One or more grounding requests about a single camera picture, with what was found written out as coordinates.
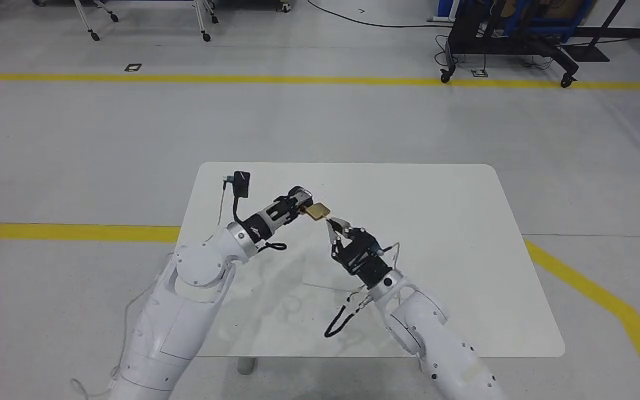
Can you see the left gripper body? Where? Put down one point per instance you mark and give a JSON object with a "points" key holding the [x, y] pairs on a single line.
{"points": [[260, 226]]}

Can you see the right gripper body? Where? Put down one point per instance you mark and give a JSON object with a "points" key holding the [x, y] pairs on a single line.
{"points": [[384, 284]]}

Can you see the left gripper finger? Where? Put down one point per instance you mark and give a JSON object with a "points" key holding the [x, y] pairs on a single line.
{"points": [[301, 194]]}

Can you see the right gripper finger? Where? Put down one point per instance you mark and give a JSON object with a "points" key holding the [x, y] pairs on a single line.
{"points": [[332, 234], [345, 226]]}

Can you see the brass padlock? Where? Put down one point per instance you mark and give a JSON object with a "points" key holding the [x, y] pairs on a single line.
{"points": [[318, 211]]}

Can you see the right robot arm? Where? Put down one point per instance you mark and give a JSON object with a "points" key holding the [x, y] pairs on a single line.
{"points": [[440, 345]]}

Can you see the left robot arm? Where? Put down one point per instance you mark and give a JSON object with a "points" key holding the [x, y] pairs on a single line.
{"points": [[170, 310]]}

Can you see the white wheeled stand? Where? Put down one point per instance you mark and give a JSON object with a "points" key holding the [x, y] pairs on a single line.
{"points": [[92, 17], [202, 20]]}

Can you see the floor socket plate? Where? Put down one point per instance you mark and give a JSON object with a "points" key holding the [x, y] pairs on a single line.
{"points": [[479, 73], [133, 67]]}

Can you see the black wheeled stand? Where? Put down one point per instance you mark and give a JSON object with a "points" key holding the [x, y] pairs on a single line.
{"points": [[500, 42]]}

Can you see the blue rack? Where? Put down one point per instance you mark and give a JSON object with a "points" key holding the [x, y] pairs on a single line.
{"points": [[530, 12]]}

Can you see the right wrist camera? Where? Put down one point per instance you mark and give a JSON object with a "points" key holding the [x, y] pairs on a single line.
{"points": [[364, 247]]}

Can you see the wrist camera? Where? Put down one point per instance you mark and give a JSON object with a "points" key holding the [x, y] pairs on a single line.
{"points": [[364, 247], [241, 184]]}

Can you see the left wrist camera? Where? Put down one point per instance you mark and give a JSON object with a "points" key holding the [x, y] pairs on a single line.
{"points": [[241, 184]]}

